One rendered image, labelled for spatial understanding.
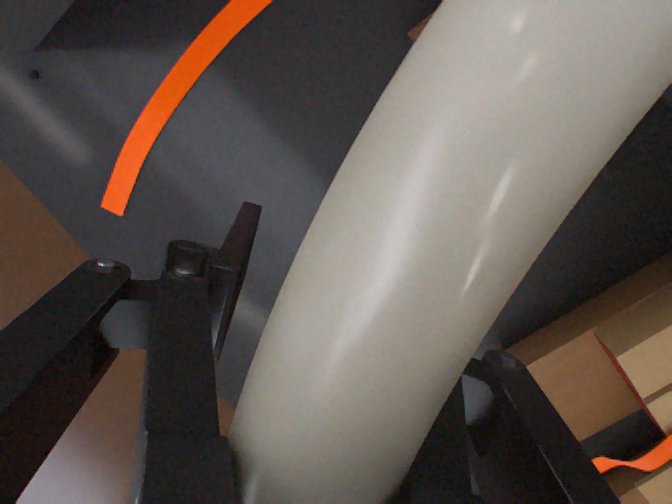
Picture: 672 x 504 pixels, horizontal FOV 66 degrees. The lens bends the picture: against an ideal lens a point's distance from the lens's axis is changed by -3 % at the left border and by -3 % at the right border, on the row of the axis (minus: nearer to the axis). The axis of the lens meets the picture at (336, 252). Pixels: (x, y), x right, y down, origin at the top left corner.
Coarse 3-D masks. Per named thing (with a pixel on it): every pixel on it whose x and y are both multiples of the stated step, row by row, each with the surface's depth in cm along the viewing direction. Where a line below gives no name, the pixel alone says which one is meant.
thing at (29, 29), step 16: (0, 0) 74; (16, 0) 77; (32, 0) 80; (48, 0) 84; (64, 0) 88; (0, 16) 77; (16, 16) 80; (32, 16) 84; (48, 16) 89; (0, 32) 81; (16, 32) 84; (32, 32) 89; (0, 48) 84; (16, 48) 89; (32, 48) 93
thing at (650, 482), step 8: (656, 472) 115; (664, 472) 114; (640, 480) 117; (648, 480) 115; (656, 480) 115; (664, 480) 115; (640, 488) 116; (648, 488) 116; (656, 488) 116; (664, 488) 116; (648, 496) 117; (656, 496) 117; (664, 496) 117
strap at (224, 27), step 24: (240, 0) 91; (264, 0) 91; (216, 24) 92; (240, 24) 92; (192, 48) 94; (216, 48) 94; (192, 72) 95; (168, 96) 97; (144, 120) 98; (144, 144) 100; (120, 168) 101; (120, 192) 103; (648, 456) 99
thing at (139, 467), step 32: (192, 256) 13; (160, 288) 13; (192, 288) 13; (160, 320) 11; (192, 320) 12; (160, 352) 10; (192, 352) 10; (160, 384) 9; (192, 384) 10; (160, 416) 8; (192, 416) 9; (160, 448) 7; (192, 448) 7; (224, 448) 8; (160, 480) 7; (192, 480) 7; (224, 480) 7
